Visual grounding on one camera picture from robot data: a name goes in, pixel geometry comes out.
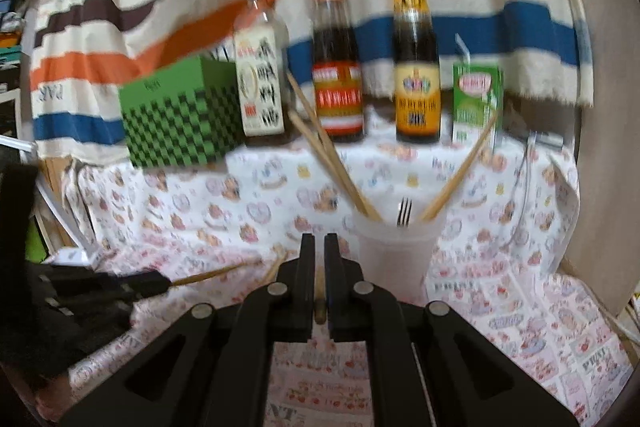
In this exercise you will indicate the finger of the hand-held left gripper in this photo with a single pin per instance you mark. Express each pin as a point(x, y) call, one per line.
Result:
point(140, 279)
point(145, 296)

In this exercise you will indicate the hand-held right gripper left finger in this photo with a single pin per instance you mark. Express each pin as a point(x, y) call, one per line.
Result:
point(307, 267)

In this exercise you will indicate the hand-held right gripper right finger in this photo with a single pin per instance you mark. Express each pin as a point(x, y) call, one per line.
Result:
point(332, 267)

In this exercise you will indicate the wooden chopstick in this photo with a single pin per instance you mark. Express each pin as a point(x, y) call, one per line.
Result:
point(460, 169)
point(215, 274)
point(274, 267)
point(320, 314)
point(320, 154)
point(306, 107)

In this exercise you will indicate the translucent plastic cup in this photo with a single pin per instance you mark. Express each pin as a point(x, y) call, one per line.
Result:
point(395, 257)

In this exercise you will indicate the metal fork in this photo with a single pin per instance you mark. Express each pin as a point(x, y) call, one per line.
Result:
point(404, 214)

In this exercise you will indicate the printed cartoon tablecloth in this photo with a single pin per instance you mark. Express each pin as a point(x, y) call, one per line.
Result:
point(200, 217)

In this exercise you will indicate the wooden board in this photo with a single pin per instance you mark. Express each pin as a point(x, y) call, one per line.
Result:
point(55, 207)

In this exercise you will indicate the green checkered box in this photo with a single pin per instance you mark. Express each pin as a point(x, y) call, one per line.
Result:
point(185, 122)

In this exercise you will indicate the red cap sauce bottle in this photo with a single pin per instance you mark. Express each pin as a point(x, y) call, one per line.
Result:
point(337, 97)

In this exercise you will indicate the clear bottle white label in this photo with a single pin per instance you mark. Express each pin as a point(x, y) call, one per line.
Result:
point(260, 97)

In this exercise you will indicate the yellow label dark sauce bottle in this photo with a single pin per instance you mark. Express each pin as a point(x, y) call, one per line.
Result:
point(415, 97)

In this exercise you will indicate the green drink carton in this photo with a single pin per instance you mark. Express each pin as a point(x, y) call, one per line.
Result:
point(475, 92)

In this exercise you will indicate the small grey device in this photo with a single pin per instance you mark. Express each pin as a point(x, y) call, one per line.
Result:
point(547, 139)

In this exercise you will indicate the white drinking straw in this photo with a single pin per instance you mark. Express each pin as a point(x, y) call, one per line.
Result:
point(464, 49)

